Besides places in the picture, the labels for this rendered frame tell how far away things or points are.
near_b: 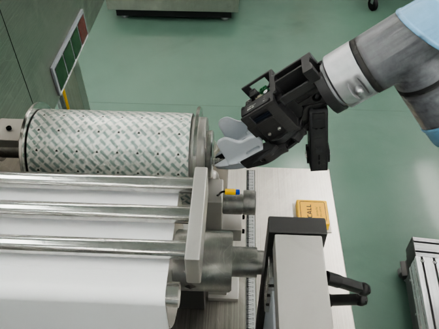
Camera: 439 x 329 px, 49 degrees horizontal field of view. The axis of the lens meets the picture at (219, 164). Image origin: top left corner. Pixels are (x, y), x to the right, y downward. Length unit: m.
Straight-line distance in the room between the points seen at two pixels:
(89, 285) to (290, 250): 0.16
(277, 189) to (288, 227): 0.76
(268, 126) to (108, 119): 0.24
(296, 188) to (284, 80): 0.58
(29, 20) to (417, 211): 1.96
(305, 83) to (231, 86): 2.40
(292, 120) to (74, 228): 0.32
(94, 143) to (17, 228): 0.29
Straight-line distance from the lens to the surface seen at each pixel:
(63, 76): 1.09
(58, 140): 0.73
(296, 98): 0.63
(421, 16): 0.59
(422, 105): 0.63
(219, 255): 0.49
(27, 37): 0.95
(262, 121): 0.63
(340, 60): 0.61
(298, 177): 1.20
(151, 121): 0.71
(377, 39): 0.60
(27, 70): 0.94
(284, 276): 0.39
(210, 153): 0.71
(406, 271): 2.14
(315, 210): 1.11
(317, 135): 0.66
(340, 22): 3.78
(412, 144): 2.80
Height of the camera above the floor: 1.77
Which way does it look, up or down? 45 degrees down
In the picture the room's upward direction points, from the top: straight up
